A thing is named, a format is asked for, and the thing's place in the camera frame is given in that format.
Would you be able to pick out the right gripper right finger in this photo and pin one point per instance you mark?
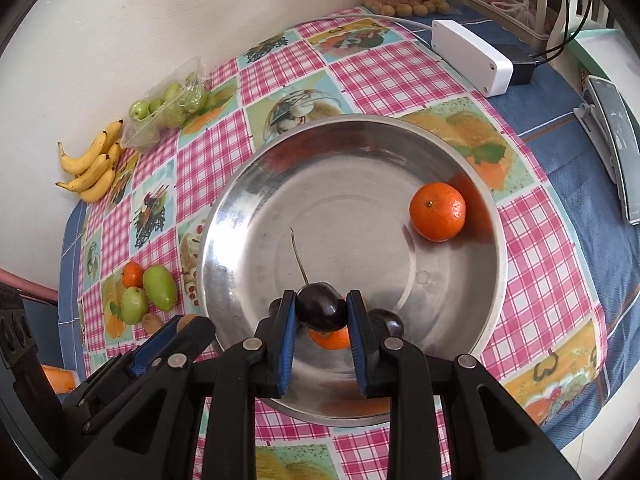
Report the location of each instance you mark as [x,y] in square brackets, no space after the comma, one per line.
[389,367]

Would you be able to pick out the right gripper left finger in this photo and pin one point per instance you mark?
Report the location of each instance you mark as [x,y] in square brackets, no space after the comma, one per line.
[259,367]

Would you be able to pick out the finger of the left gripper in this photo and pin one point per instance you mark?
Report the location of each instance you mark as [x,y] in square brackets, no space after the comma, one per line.
[192,342]

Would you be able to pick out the brown longan fruit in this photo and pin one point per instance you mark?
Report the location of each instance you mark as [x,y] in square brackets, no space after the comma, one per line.
[151,323]
[185,320]

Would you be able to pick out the green mango large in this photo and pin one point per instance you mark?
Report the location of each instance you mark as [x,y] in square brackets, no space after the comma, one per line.
[160,287]

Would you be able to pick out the small mandarin orange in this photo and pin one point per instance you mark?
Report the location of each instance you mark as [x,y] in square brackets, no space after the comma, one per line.
[132,275]

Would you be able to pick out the dark cherry with stem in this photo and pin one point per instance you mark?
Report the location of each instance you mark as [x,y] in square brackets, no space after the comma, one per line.
[319,306]

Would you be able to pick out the dark cherry front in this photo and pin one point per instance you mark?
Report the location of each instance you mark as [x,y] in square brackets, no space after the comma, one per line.
[386,323]

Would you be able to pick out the orange object at edge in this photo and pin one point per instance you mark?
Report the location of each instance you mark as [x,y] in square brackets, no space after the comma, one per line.
[62,381]

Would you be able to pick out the mandarin orange near front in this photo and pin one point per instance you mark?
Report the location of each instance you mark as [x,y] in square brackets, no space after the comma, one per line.
[332,341]

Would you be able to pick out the pink checkered fruit tablecloth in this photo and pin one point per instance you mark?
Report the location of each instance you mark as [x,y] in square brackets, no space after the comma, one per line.
[574,362]

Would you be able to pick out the mandarin orange right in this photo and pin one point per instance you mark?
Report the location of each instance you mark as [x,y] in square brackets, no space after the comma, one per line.
[437,212]

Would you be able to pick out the large steel bowl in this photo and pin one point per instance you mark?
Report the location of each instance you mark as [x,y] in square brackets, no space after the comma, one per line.
[344,184]

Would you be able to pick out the bunch of yellow bananas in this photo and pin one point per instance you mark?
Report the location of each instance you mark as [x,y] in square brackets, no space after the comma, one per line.
[93,172]

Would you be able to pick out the clear tray green jujubes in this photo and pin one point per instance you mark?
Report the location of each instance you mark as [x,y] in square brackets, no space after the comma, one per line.
[166,106]

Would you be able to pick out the blue under tablecloth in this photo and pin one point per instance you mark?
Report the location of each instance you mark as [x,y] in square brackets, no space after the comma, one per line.
[575,159]

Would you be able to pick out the white power adapter box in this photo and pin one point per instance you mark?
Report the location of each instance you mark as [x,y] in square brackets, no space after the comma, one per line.
[486,68]

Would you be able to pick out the black plug adapter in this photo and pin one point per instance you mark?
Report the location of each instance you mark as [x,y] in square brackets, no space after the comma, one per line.
[523,63]

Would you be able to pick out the grey plastic clip object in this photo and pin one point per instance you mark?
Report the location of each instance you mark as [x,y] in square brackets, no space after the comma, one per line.
[608,123]

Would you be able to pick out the plastic basket with bag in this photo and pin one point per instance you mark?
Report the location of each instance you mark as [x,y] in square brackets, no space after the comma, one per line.
[526,19]

